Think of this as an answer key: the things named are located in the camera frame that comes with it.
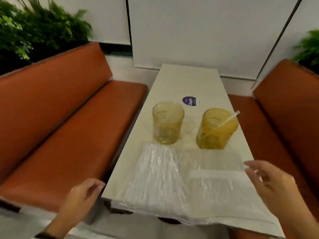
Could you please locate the person's right hand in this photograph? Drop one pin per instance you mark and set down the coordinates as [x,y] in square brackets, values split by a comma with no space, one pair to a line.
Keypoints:
[276,189]

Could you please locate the person's left hand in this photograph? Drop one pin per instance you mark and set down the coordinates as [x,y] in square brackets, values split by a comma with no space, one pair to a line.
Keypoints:
[77,204]

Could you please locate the clear zip plastic bag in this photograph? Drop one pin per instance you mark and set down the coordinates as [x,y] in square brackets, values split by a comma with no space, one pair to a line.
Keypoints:
[119,204]

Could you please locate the yellow plastic jar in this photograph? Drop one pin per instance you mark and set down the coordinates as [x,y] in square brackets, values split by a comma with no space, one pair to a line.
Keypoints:
[214,136]
[167,124]

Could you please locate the bundle of white straws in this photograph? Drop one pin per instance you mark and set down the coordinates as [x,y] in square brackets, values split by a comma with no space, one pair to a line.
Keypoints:
[157,176]

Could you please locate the single white straw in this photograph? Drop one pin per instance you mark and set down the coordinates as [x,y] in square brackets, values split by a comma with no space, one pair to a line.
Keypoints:
[230,116]

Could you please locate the clear plastic bag white label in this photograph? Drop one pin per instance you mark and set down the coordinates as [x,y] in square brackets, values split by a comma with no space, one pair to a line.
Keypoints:
[224,196]

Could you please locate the black marker wristband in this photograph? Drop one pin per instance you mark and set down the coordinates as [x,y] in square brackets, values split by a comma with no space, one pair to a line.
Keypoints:
[46,235]

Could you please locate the orange leather bench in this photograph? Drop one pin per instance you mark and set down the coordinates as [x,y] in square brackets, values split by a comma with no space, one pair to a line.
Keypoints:
[62,121]
[286,116]

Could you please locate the black table base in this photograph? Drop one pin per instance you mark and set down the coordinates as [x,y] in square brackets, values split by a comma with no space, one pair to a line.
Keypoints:
[169,221]

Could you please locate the round purple sticker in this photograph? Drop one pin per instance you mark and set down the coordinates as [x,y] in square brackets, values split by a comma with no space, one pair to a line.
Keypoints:
[189,101]

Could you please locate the green fern plants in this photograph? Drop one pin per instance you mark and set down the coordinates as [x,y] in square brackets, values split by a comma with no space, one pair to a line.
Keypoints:
[309,49]
[37,27]

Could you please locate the thin black window bar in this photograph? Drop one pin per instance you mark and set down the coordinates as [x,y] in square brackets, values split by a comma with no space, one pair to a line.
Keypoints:
[279,38]

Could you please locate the black planter box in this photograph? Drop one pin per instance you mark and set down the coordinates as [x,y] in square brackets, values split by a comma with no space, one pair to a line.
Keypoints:
[10,65]

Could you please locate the white roller blind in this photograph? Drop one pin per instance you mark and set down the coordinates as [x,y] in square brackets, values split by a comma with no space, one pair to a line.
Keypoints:
[104,19]

